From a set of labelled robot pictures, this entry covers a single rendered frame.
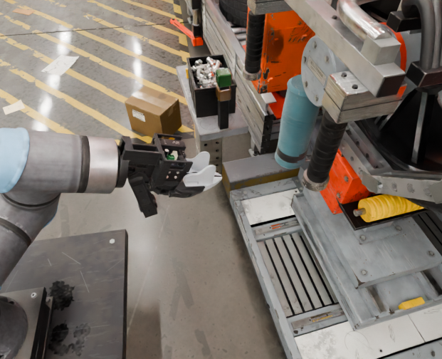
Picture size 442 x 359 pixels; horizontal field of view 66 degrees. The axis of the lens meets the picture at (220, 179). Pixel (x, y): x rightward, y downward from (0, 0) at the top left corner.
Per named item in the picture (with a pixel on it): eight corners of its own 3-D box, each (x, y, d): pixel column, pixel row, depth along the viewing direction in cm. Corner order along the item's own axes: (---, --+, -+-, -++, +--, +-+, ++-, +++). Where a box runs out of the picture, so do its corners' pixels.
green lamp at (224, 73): (231, 86, 100) (232, 74, 97) (218, 88, 99) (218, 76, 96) (228, 78, 102) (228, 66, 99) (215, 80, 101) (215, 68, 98)
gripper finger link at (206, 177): (236, 171, 63) (192, 169, 58) (223, 193, 66) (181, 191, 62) (230, 159, 65) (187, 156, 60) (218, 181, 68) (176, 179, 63)
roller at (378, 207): (458, 204, 89) (470, 189, 85) (357, 229, 84) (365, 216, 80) (443, 186, 93) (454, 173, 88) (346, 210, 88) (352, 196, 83)
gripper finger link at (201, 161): (230, 159, 65) (187, 156, 60) (218, 181, 68) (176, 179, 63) (225, 149, 67) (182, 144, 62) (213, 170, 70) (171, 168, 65)
